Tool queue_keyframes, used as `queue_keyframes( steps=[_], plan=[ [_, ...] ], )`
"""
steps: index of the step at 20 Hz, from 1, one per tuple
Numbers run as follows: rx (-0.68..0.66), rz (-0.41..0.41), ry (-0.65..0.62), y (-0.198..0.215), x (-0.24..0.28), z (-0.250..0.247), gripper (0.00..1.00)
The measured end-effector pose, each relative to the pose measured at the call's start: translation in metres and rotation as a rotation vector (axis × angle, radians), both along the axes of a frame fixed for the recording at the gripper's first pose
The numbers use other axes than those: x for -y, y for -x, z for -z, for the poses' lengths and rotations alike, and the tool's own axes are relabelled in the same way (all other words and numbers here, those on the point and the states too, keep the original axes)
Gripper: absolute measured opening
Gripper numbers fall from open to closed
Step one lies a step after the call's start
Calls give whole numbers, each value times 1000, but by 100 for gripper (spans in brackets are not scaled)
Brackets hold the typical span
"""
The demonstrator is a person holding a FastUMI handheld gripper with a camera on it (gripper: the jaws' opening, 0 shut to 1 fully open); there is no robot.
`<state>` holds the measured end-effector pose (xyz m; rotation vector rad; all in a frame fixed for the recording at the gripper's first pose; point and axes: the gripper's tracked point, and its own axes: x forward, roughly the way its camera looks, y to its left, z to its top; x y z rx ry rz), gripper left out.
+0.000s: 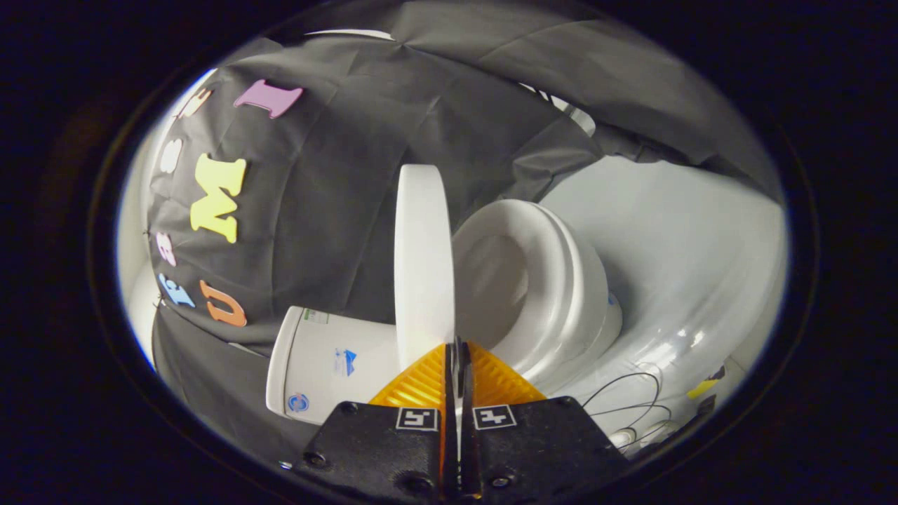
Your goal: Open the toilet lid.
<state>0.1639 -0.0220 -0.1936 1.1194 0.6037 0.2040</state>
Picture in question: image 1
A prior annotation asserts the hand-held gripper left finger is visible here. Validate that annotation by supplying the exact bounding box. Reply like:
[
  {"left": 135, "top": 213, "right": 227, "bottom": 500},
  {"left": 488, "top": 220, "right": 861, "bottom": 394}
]
[{"left": 291, "top": 342, "right": 461, "bottom": 502}]

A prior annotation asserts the black backdrop cloth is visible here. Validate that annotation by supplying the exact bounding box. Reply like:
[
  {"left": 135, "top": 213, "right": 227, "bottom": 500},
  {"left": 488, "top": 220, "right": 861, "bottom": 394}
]
[{"left": 144, "top": 0, "right": 783, "bottom": 464}]

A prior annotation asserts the white toilet lid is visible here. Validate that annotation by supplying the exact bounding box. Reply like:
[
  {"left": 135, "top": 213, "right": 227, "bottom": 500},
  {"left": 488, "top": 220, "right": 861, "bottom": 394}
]
[{"left": 394, "top": 164, "right": 456, "bottom": 372}]

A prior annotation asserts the white toilet seat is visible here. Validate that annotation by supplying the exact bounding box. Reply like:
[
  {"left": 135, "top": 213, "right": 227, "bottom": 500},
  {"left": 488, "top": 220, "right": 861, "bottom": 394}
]
[{"left": 453, "top": 199, "right": 587, "bottom": 369}]

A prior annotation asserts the yellow black object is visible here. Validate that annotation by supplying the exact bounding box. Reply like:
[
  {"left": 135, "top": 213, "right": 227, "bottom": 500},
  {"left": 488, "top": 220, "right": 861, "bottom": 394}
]
[{"left": 686, "top": 365, "right": 728, "bottom": 402}]

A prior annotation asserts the white toilet with tank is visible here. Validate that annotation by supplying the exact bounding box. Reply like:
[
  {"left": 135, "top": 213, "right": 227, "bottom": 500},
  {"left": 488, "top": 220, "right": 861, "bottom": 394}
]
[{"left": 266, "top": 207, "right": 624, "bottom": 426}]

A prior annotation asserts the thin black cable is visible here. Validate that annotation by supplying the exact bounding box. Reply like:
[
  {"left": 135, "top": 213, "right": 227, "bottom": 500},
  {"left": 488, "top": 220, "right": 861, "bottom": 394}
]
[{"left": 581, "top": 365, "right": 674, "bottom": 450}]

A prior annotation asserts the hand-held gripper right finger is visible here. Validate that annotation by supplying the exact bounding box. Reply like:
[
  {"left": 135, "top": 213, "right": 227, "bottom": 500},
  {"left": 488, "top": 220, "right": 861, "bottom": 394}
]
[{"left": 460, "top": 342, "right": 632, "bottom": 502}]

